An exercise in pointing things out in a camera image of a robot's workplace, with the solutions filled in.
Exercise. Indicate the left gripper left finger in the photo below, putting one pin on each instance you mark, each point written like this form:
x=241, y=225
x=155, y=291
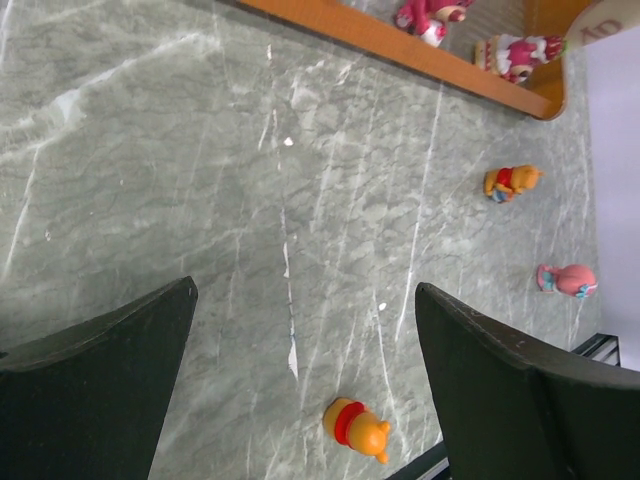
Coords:
x=89, y=401

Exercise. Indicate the orange wooden shelf rack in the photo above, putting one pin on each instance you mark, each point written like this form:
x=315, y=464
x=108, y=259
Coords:
x=544, y=98

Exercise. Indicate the orange bear toy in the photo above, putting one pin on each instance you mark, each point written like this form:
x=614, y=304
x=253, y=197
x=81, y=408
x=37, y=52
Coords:
x=352, y=424
x=503, y=184

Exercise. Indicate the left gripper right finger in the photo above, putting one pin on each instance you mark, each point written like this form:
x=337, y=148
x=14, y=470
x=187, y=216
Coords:
x=511, y=406

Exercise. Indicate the pink bear strawberry hat toy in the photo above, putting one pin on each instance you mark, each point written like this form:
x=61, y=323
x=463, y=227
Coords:
x=428, y=19

